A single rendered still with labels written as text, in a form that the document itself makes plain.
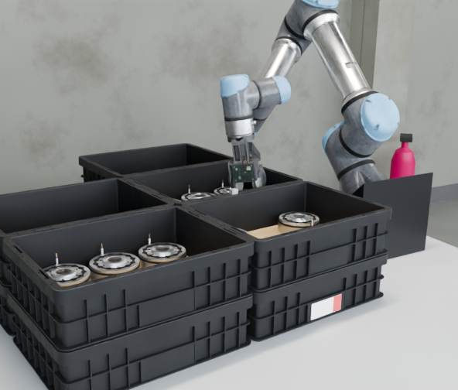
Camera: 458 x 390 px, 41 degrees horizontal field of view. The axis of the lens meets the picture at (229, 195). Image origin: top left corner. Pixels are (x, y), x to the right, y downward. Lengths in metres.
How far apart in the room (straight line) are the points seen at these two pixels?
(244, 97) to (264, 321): 0.59
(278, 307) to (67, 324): 0.46
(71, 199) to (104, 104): 1.76
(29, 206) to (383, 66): 2.84
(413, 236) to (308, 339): 0.61
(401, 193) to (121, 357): 0.94
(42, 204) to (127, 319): 0.59
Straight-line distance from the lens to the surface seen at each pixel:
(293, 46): 1.93
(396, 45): 4.06
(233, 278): 1.19
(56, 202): 1.60
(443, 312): 1.52
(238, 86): 1.56
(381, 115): 1.69
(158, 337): 1.12
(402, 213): 1.76
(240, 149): 1.58
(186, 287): 1.13
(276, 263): 1.24
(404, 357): 1.30
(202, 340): 1.20
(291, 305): 1.32
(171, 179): 1.73
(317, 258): 1.31
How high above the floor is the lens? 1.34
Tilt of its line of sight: 16 degrees down
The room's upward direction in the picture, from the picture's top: 1 degrees clockwise
